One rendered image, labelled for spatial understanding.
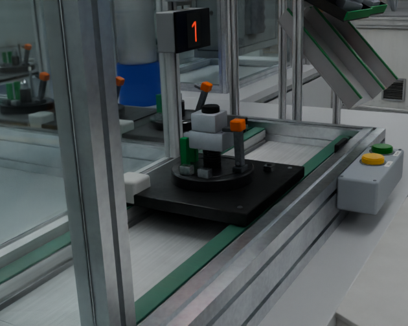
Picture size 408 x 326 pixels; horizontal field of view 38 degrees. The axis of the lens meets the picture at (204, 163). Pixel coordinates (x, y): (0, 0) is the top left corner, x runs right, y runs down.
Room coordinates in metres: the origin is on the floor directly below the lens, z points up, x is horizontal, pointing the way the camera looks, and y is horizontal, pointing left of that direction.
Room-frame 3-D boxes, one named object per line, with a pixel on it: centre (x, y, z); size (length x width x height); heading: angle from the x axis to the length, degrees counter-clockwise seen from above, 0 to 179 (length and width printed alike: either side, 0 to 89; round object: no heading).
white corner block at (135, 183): (0.90, 0.12, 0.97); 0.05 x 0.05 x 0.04; 60
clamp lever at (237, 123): (0.92, -0.05, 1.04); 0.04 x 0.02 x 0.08; 60
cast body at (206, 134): (0.94, -0.01, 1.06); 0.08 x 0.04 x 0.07; 60
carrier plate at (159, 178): (0.94, -0.01, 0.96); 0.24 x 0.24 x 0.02; 60
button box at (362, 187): (1.02, -0.31, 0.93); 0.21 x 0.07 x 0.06; 150
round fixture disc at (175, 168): (0.94, -0.01, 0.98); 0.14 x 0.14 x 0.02
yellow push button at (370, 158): (1.02, -0.31, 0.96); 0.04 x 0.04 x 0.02
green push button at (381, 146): (1.08, -0.34, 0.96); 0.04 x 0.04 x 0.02
